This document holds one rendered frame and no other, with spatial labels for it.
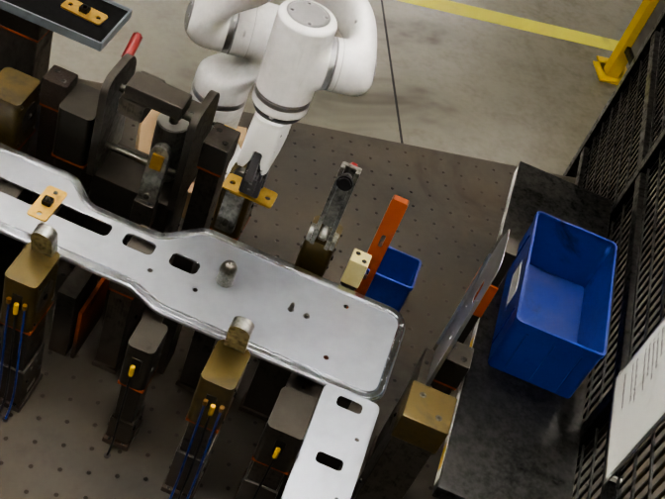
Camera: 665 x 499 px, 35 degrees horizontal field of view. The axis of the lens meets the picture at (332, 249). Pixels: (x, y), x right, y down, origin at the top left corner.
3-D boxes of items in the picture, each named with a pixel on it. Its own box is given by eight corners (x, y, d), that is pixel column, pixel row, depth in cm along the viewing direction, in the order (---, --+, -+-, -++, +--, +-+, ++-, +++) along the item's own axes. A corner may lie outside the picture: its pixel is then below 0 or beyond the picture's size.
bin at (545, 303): (485, 365, 185) (515, 319, 176) (509, 254, 207) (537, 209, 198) (571, 401, 185) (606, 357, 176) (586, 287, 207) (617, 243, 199)
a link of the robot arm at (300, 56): (318, 77, 155) (256, 63, 153) (344, 4, 146) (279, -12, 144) (319, 114, 149) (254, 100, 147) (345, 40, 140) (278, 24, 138)
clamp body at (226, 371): (151, 504, 185) (190, 389, 161) (177, 451, 194) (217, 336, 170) (185, 519, 185) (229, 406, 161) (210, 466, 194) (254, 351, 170)
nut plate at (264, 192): (221, 187, 164) (223, 181, 163) (230, 173, 167) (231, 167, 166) (270, 209, 164) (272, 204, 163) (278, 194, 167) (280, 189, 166)
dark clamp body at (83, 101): (36, 248, 217) (55, 106, 191) (62, 213, 226) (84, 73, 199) (68, 262, 217) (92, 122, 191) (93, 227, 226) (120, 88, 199)
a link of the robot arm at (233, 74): (193, 66, 227) (220, -24, 210) (276, 86, 232) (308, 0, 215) (190, 103, 219) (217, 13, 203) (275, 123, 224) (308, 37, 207)
